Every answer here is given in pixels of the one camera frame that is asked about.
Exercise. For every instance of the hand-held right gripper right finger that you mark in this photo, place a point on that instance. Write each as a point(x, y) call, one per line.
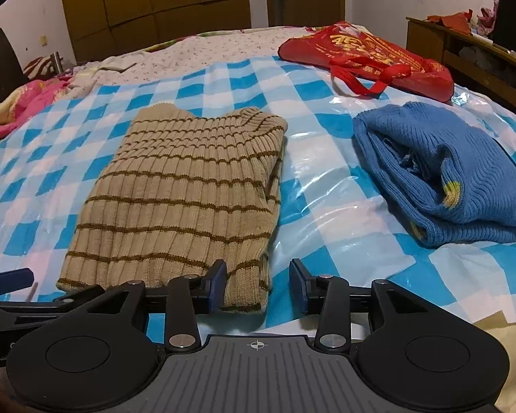
point(299, 287)

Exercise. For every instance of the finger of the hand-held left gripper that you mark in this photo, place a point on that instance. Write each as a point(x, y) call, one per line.
point(47, 307)
point(8, 279)

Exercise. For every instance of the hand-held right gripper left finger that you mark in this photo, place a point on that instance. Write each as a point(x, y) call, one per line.
point(217, 286)

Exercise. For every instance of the tan striped knit sweater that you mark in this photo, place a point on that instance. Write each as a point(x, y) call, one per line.
point(176, 189)

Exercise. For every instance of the blue checked plastic sheet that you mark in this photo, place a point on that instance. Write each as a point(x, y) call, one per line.
point(327, 172)

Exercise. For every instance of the pink floral quilt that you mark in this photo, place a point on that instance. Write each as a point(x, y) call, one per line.
point(21, 103)

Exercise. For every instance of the blue knit sweater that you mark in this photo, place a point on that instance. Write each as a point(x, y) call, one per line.
point(468, 172)

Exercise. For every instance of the red white striped cloth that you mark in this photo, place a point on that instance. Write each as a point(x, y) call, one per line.
point(38, 68)

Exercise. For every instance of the dark brown headboard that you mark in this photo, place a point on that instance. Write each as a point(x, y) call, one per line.
point(0, 64)

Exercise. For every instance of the metal flask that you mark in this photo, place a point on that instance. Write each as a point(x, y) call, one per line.
point(58, 62)

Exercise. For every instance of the pale yellow cloth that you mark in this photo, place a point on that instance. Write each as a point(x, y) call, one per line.
point(511, 361)

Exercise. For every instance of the white floral bedsheet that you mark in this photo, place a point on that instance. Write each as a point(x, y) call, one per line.
point(206, 49)

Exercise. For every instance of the red shopping bag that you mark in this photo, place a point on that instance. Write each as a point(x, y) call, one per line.
point(370, 51)

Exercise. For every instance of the wooden bedside desk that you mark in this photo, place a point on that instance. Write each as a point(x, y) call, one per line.
point(425, 38)

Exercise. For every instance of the brown wooden wardrobe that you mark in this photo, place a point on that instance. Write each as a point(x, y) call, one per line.
point(155, 4)

